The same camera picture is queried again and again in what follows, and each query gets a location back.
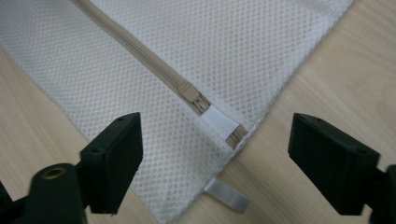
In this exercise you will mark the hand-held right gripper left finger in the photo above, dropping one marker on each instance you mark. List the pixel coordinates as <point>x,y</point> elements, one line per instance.
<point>115,165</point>

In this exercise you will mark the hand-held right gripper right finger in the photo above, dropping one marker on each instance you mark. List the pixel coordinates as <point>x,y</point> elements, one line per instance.
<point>333,165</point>

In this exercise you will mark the white mesh zipper laundry bag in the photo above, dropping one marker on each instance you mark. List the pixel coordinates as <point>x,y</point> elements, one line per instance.
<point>186,56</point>

